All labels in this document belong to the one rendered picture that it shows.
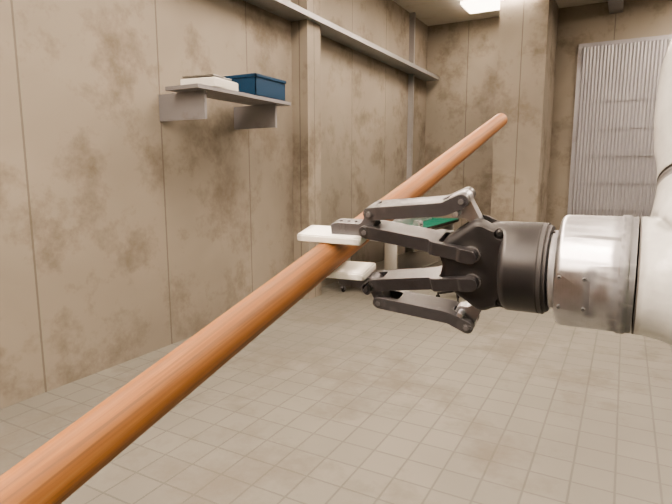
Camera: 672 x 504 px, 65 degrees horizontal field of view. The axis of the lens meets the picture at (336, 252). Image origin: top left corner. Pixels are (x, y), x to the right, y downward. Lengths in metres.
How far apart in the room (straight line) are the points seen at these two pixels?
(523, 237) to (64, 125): 4.01
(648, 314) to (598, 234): 0.06
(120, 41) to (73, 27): 0.40
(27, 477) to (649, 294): 0.39
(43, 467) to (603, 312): 0.36
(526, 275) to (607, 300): 0.06
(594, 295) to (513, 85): 8.76
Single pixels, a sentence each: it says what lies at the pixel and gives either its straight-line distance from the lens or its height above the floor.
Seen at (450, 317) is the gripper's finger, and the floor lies 1.43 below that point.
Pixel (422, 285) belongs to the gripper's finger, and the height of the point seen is 1.46.
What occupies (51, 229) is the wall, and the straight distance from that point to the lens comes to 4.21.
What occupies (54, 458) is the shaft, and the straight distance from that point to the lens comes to 0.32.
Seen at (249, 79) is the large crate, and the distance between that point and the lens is 5.01.
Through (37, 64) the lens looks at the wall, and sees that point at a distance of 4.25.
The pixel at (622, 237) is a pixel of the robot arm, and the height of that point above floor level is 1.51.
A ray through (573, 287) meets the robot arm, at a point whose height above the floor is 1.47.
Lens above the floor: 1.56
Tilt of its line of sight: 9 degrees down
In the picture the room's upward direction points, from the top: straight up
